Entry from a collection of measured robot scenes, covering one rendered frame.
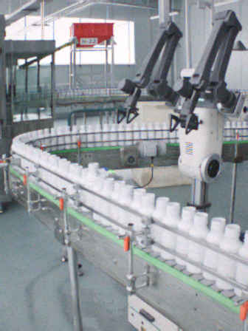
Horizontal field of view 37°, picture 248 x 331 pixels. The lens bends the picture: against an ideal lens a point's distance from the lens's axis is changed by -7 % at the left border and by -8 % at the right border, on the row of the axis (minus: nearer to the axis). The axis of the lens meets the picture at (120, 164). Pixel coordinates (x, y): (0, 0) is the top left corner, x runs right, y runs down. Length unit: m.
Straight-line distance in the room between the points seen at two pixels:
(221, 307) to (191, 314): 0.13
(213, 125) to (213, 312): 1.19
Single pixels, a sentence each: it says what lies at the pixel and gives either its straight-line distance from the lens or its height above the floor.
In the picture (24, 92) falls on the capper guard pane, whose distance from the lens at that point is 6.62.
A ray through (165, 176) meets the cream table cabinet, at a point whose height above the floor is 0.15.
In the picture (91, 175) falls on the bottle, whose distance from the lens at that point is 1.47.
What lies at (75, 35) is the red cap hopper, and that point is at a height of 2.52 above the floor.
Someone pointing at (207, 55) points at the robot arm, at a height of 1.63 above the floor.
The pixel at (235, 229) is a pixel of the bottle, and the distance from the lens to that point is 0.93.
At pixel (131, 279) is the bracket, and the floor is 0.93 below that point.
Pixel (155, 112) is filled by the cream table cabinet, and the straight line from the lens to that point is 5.51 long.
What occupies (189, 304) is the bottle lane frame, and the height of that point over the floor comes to 0.92.
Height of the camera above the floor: 1.50
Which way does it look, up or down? 12 degrees down
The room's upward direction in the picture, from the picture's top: 1 degrees counter-clockwise
